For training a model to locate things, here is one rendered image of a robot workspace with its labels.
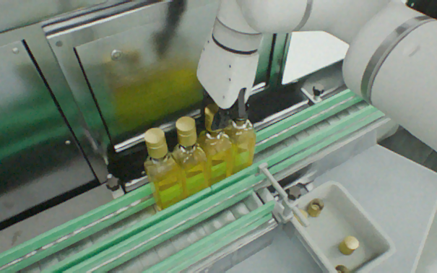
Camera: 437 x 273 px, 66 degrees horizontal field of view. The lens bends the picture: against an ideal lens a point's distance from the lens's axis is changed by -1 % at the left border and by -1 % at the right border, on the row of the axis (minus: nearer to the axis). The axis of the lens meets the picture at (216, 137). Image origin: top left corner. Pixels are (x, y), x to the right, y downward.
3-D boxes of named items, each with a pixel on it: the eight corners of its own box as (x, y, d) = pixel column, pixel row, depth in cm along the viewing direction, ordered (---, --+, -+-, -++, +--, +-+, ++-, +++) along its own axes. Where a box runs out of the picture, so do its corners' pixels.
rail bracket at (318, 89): (301, 106, 101) (311, 71, 90) (316, 121, 97) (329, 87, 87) (290, 111, 100) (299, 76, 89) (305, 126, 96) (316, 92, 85)
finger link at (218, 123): (217, 100, 57) (209, 128, 62) (227, 113, 56) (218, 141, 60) (232, 97, 59) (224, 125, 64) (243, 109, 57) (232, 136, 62)
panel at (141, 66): (383, 36, 105) (440, -90, 78) (391, 41, 103) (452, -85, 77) (101, 157, 77) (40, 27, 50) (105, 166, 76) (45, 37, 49)
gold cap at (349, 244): (356, 250, 85) (362, 244, 82) (346, 258, 84) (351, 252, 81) (346, 239, 87) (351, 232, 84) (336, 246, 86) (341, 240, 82)
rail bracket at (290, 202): (263, 179, 85) (269, 149, 75) (306, 235, 76) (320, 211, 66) (253, 184, 84) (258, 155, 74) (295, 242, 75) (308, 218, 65)
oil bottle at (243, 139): (239, 165, 88) (244, 108, 71) (251, 181, 85) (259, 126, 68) (219, 174, 86) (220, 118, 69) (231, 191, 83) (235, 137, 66)
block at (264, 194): (264, 198, 89) (268, 184, 84) (287, 227, 84) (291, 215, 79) (253, 204, 88) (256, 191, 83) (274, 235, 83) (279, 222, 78)
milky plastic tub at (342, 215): (326, 192, 97) (334, 176, 90) (386, 260, 85) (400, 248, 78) (277, 221, 92) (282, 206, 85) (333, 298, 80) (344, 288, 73)
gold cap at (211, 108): (217, 115, 67) (218, 100, 63) (227, 128, 65) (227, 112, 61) (201, 122, 65) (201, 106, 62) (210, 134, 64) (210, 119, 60)
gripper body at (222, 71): (200, 16, 52) (188, 76, 60) (235, 54, 46) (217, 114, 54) (240, 14, 56) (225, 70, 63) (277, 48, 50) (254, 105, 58)
